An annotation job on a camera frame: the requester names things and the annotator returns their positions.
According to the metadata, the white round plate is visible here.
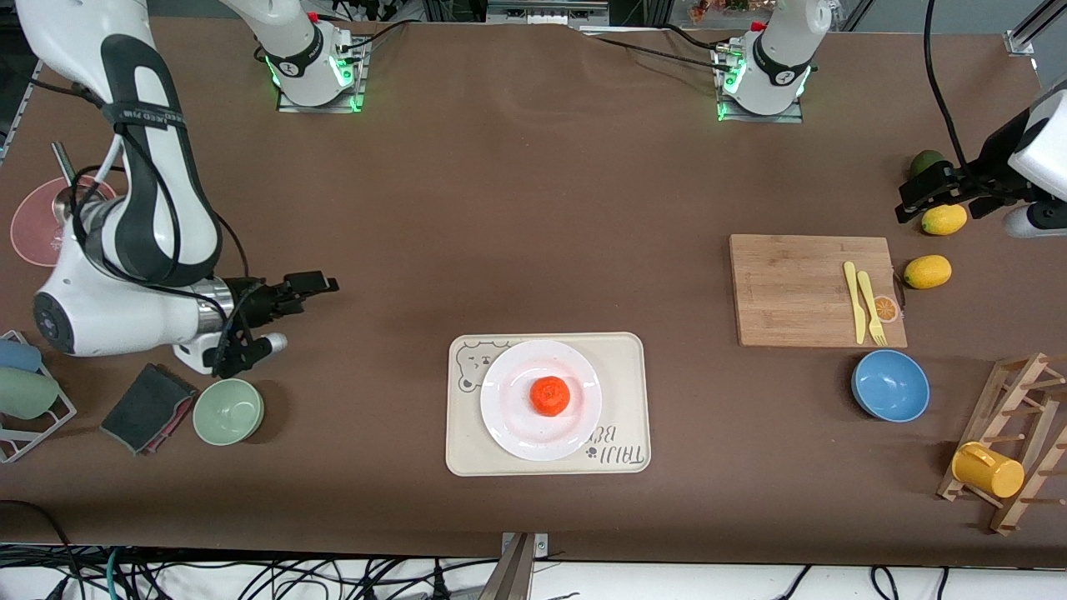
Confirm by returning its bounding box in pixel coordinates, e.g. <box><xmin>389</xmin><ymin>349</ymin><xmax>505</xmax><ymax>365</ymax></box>
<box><xmin>479</xmin><ymin>339</ymin><xmax>603</xmax><ymax>463</ymax></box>

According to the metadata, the orange fruit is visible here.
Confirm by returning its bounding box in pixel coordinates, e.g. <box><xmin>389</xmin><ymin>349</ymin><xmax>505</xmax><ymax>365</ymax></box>
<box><xmin>530</xmin><ymin>376</ymin><xmax>572</xmax><ymax>417</ymax></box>

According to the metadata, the yellow lemon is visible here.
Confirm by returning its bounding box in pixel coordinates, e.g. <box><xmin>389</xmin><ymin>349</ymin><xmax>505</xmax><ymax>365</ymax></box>
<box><xmin>904</xmin><ymin>255</ymin><xmax>953</xmax><ymax>290</ymax></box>
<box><xmin>921</xmin><ymin>203</ymin><xmax>969</xmax><ymax>236</ymax></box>

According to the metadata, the pale green bowl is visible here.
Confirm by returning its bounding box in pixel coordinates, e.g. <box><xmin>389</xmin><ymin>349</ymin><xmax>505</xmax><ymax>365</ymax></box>
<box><xmin>193</xmin><ymin>378</ymin><xmax>265</xmax><ymax>447</ymax></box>

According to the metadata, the yellow plastic knife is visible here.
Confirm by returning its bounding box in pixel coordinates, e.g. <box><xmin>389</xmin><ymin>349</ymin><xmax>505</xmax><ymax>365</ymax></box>
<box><xmin>843</xmin><ymin>261</ymin><xmax>868</xmax><ymax>345</ymax></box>

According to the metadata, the yellow plastic fork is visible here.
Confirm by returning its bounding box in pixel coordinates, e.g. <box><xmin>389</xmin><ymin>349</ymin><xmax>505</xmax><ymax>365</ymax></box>
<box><xmin>857</xmin><ymin>271</ymin><xmax>888</xmax><ymax>347</ymax></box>

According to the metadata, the dark grey folded cloth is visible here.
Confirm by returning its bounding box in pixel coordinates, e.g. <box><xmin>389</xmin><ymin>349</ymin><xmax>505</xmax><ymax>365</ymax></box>
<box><xmin>100</xmin><ymin>362</ymin><xmax>198</xmax><ymax>456</ymax></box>

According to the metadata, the aluminium corner profile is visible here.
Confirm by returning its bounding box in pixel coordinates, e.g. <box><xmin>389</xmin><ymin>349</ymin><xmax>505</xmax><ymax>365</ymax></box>
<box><xmin>0</xmin><ymin>58</ymin><xmax>43</xmax><ymax>163</ymax></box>
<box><xmin>1004</xmin><ymin>0</ymin><xmax>1067</xmax><ymax>58</ymax></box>

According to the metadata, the wooden cutting board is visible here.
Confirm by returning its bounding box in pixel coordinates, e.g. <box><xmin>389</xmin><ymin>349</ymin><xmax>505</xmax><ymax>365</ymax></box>
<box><xmin>729</xmin><ymin>234</ymin><xmax>909</xmax><ymax>348</ymax></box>

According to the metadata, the blue bowl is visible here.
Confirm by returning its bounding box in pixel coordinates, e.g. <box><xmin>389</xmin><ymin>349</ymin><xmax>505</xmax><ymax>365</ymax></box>
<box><xmin>851</xmin><ymin>349</ymin><xmax>931</xmax><ymax>423</ymax></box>

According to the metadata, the wooden mug rack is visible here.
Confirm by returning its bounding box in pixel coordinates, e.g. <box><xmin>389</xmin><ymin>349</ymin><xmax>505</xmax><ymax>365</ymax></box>
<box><xmin>937</xmin><ymin>352</ymin><xmax>1067</xmax><ymax>536</ymax></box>

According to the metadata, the pink ribbed bowl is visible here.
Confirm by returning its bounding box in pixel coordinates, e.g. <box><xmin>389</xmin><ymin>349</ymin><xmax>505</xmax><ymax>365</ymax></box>
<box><xmin>10</xmin><ymin>175</ymin><xmax>119</xmax><ymax>268</ymax></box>

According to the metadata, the metal scoop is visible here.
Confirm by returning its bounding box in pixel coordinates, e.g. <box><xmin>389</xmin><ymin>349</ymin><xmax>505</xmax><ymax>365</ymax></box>
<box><xmin>50</xmin><ymin>142</ymin><xmax>118</xmax><ymax>226</ymax></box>

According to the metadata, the blue cup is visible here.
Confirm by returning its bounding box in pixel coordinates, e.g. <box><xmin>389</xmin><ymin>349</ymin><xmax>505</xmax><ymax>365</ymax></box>
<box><xmin>0</xmin><ymin>338</ymin><xmax>43</xmax><ymax>373</ymax></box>

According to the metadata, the pale green cup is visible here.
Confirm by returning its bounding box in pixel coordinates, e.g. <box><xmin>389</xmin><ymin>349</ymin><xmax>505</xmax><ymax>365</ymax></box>
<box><xmin>0</xmin><ymin>367</ymin><xmax>61</xmax><ymax>420</ymax></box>

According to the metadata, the yellow mug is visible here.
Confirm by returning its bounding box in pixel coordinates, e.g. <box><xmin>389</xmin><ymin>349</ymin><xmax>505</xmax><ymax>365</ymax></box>
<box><xmin>951</xmin><ymin>442</ymin><xmax>1025</xmax><ymax>499</ymax></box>

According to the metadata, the cream bear print tray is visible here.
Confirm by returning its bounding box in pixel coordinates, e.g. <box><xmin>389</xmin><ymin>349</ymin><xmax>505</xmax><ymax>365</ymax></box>
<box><xmin>446</xmin><ymin>332</ymin><xmax>651</xmax><ymax>477</ymax></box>

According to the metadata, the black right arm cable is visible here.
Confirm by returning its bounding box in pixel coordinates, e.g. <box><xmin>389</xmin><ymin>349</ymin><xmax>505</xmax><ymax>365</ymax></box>
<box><xmin>33</xmin><ymin>79</ymin><xmax>251</xmax><ymax>376</ymax></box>

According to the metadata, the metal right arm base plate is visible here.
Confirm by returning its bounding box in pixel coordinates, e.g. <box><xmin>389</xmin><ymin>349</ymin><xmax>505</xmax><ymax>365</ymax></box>
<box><xmin>275</xmin><ymin>33</ymin><xmax>369</xmax><ymax>114</ymax></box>

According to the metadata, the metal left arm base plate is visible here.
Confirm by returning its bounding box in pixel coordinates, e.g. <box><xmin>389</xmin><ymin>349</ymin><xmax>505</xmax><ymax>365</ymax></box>
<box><xmin>715</xmin><ymin>42</ymin><xmax>805</xmax><ymax>124</ymax></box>

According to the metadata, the white wire cup rack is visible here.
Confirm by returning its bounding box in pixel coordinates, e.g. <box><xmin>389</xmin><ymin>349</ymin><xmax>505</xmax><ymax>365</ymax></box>
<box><xmin>0</xmin><ymin>330</ymin><xmax>78</xmax><ymax>464</ymax></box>

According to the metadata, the black right base cable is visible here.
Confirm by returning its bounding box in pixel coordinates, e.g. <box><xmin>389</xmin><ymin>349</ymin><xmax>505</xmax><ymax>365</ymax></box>
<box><xmin>338</xmin><ymin>18</ymin><xmax>422</xmax><ymax>55</ymax></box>

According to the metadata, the black base cable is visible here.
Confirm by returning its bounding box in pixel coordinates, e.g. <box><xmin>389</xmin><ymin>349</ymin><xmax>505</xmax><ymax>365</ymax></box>
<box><xmin>575</xmin><ymin>25</ymin><xmax>739</xmax><ymax>76</ymax></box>
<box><xmin>338</xmin><ymin>18</ymin><xmax>422</xmax><ymax>55</ymax></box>

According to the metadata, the black left base cable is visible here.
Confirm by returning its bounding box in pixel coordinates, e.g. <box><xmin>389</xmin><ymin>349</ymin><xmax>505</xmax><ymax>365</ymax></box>
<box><xmin>575</xmin><ymin>25</ymin><xmax>739</xmax><ymax>76</ymax></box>

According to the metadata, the black floor cable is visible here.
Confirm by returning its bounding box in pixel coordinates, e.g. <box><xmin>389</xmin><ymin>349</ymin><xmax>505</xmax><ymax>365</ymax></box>
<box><xmin>0</xmin><ymin>500</ymin><xmax>84</xmax><ymax>600</ymax></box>

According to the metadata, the metal table bracket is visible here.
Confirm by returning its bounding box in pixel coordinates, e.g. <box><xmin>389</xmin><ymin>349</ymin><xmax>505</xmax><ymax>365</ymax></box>
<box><xmin>479</xmin><ymin>532</ymin><xmax>551</xmax><ymax>600</ymax></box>

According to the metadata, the aluminium frame beam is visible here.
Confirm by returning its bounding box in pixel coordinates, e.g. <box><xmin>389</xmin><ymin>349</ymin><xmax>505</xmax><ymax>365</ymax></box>
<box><xmin>486</xmin><ymin>0</ymin><xmax>611</xmax><ymax>28</ymax></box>

